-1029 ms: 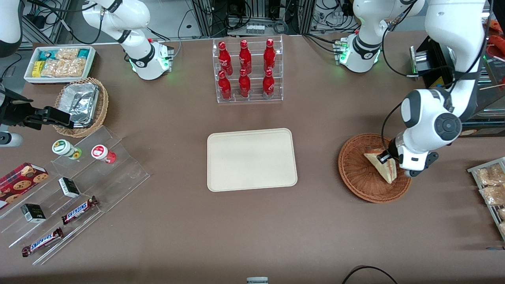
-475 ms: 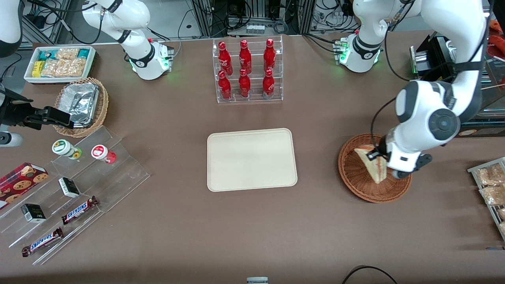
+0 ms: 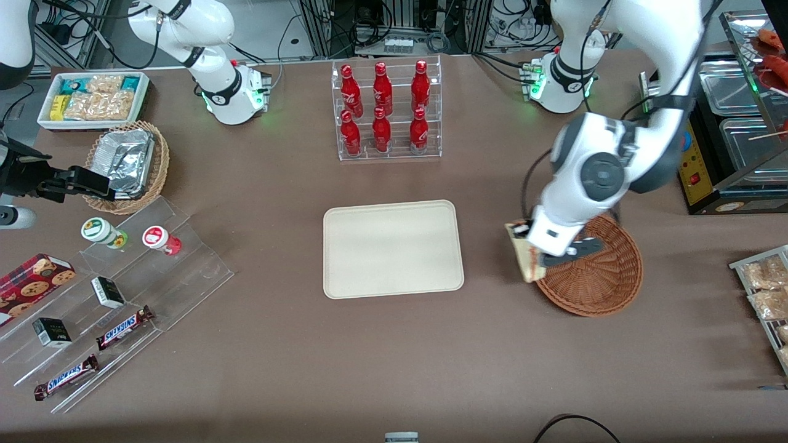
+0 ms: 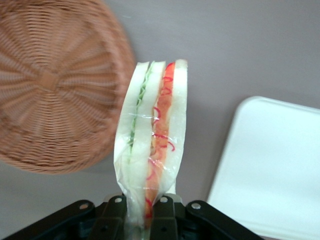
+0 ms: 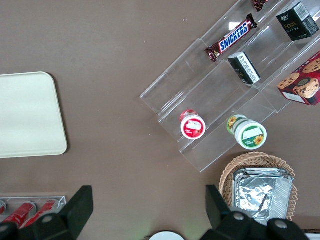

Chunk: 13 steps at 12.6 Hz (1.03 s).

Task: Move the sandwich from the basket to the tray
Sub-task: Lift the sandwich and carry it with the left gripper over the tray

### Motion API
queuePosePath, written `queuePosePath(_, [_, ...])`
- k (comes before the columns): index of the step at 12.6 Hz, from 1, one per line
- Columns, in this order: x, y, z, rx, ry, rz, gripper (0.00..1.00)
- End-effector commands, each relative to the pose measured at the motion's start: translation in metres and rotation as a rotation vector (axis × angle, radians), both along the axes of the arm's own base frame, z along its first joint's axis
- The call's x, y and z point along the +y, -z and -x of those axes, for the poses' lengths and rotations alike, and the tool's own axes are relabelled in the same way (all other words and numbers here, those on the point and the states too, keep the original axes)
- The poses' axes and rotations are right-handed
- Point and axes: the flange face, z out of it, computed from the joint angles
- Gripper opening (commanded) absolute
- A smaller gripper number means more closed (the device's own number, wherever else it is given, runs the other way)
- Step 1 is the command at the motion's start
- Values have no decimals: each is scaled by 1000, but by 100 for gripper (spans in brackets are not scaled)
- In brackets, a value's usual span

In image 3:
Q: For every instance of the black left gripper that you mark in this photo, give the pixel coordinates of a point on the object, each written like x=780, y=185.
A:
x=522, y=233

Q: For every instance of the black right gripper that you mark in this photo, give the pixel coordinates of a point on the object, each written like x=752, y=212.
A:
x=24, y=174

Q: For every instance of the triangular sandwich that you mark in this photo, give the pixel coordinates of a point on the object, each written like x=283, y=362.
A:
x=526, y=261

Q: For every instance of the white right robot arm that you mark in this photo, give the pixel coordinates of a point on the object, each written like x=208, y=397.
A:
x=209, y=24

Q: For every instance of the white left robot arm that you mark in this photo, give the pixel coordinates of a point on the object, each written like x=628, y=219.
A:
x=600, y=175

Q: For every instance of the light tan wicker basket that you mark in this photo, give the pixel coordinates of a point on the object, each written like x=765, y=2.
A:
x=161, y=166

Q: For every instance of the brown round wicker basket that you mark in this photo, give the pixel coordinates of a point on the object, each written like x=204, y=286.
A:
x=603, y=283

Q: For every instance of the beige plastic tray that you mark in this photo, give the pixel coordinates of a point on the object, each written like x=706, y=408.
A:
x=394, y=249

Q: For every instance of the aluminium foil container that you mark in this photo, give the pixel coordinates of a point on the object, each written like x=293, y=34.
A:
x=126, y=159

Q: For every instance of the green yogurt cup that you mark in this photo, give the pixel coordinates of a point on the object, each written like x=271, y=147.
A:
x=98, y=230

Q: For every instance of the white rectangular snack bin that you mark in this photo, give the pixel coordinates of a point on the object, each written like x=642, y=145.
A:
x=92, y=126

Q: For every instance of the clear bag of crackers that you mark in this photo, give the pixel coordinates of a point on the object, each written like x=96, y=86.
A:
x=104, y=83
x=98, y=106

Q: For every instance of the yellow snack packet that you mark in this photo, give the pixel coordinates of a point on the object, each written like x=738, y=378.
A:
x=57, y=108

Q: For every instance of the red yogurt cup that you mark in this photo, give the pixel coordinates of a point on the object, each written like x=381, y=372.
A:
x=157, y=237

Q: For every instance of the teal snack packet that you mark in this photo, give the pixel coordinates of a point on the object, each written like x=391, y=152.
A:
x=130, y=82
x=71, y=85

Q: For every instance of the small black carton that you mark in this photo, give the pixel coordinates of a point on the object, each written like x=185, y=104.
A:
x=51, y=332
x=108, y=292

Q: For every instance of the red cookie box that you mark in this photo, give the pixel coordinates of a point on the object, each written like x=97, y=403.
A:
x=31, y=283

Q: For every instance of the clear acrylic stepped display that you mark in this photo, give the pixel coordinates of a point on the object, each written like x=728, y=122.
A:
x=184, y=277

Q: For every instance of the red cola bottle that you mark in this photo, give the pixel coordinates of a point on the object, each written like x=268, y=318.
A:
x=420, y=83
x=351, y=135
x=418, y=131
x=381, y=132
x=350, y=89
x=382, y=86

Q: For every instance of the clear acrylic bottle rack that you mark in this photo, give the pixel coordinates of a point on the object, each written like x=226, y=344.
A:
x=397, y=157

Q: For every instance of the aluminium profile stand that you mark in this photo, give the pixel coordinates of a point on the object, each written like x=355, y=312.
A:
x=68, y=37

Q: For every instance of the snickers chocolate bar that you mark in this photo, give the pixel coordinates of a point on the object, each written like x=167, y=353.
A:
x=66, y=377
x=125, y=328

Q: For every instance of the black hot food display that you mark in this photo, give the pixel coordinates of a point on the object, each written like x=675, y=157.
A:
x=695, y=179

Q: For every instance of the grey finned metal box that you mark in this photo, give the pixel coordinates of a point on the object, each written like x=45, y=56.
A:
x=647, y=92

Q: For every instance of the white terminal block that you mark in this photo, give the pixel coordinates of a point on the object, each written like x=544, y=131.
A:
x=399, y=45

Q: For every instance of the stainless steel pan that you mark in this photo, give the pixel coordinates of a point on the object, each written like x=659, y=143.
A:
x=732, y=86
x=748, y=151

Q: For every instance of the small grey device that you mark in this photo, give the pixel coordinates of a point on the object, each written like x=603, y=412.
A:
x=401, y=437

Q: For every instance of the clear bag of pastries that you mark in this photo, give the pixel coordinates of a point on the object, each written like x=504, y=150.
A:
x=763, y=274
x=769, y=304

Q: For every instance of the orange sausage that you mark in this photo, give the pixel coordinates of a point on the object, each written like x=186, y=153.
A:
x=777, y=64
x=772, y=38

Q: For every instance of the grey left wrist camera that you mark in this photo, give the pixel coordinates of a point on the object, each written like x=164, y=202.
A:
x=572, y=252

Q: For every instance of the aluminium equipment frame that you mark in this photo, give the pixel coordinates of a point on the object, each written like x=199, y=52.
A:
x=320, y=27

